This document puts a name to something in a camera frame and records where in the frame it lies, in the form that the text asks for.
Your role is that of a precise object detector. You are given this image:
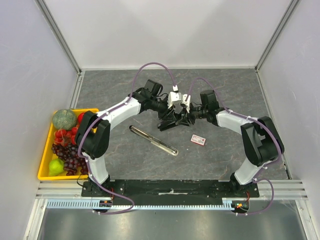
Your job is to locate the grey cable duct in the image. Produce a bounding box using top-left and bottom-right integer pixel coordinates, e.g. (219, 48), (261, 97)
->
(46, 197), (235, 211)

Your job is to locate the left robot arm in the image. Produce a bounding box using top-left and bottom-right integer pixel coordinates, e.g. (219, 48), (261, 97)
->
(75, 80), (182, 197)

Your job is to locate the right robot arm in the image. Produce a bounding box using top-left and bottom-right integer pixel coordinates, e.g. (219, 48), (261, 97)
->
(181, 90), (285, 197)

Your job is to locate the purple grape bunch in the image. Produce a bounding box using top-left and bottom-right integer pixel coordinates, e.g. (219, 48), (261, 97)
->
(51, 143), (88, 176)

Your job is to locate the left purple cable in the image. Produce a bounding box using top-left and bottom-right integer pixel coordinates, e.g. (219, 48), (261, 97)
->
(77, 62), (179, 216)

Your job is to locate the silver and black stapler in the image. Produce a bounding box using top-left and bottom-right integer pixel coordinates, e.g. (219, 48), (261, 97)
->
(129, 125), (179, 156)

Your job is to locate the red apple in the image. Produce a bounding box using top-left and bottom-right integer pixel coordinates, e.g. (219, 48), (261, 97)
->
(77, 112), (85, 124)

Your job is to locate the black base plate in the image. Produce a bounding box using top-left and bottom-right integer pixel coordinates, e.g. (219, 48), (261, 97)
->
(81, 179), (260, 202)

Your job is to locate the green pear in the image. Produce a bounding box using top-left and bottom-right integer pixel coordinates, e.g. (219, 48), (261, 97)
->
(48, 158), (64, 177)

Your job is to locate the red cherry tomato cluster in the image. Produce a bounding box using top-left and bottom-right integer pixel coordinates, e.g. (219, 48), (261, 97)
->
(53, 127), (78, 147)

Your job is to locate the red white staple box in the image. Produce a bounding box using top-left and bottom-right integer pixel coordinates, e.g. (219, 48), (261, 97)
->
(190, 134), (206, 146)

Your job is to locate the green striped melon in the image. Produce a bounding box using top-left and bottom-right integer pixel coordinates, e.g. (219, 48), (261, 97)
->
(52, 109), (77, 131)

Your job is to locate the yellow plastic bin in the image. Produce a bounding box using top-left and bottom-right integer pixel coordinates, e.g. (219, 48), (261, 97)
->
(37, 108), (99, 181)

